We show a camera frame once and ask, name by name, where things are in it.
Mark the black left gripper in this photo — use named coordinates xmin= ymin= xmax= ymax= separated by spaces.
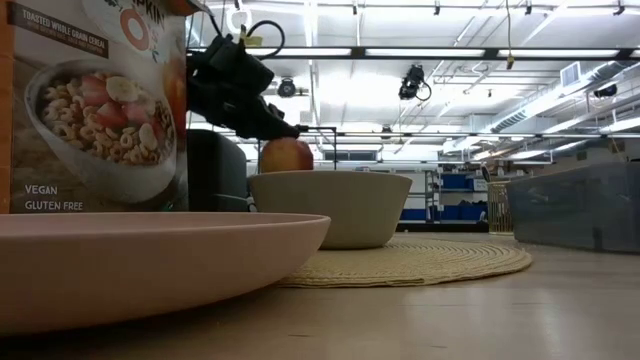
xmin=187 ymin=49 xmax=301 ymax=141

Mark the black toaster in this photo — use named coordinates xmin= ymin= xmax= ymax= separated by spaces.
xmin=187 ymin=128 xmax=250 ymax=212

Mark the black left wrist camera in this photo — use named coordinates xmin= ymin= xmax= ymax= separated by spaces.
xmin=208 ymin=33 xmax=275 ymax=95

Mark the black looped wrist cable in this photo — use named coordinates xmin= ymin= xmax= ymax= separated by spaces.
xmin=243 ymin=19 xmax=287 ymax=61

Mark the black ceiling camera with cable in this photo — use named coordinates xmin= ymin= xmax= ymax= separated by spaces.
xmin=398 ymin=63 xmax=433 ymax=102

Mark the silver ventilation duct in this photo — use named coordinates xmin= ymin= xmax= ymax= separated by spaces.
xmin=487 ymin=59 xmax=640 ymax=135

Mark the round black ceiling camera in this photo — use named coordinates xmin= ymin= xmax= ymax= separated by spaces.
xmin=277 ymin=77 xmax=298 ymax=99

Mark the clear plastic storage bin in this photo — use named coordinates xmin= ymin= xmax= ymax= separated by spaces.
xmin=506 ymin=162 xmax=640 ymax=255

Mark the yellow hanging cable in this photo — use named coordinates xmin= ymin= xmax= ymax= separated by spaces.
xmin=503 ymin=0 xmax=516 ymax=70

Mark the pink shallow plate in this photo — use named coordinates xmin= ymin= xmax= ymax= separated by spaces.
xmin=0 ymin=211 xmax=332 ymax=337

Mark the cereal box with bowl picture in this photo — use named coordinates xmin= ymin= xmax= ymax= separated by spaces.
xmin=0 ymin=0 xmax=211 ymax=215

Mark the round woven straw placemat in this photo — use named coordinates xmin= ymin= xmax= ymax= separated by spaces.
xmin=274 ymin=235 xmax=534 ymax=290

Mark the white hanging ring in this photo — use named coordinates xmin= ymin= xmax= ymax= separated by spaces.
xmin=225 ymin=4 xmax=254 ymax=35

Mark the blue storage bin shelf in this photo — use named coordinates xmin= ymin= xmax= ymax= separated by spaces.
xmin=399 ymin=172 xmax=490 ymax=222

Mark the cream ceramic bowl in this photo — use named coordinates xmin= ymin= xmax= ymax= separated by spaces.
xmin=248 ymin=169 xmax=414 ymax=251

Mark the black overhead frame bar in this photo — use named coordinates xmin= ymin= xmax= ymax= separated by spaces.
xmin=187 ymin=46 xmax=640 ymax=62

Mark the gold wire basket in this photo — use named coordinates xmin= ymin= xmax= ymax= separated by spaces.
xmin=487 ymin=180 xmax=516 ymax=235

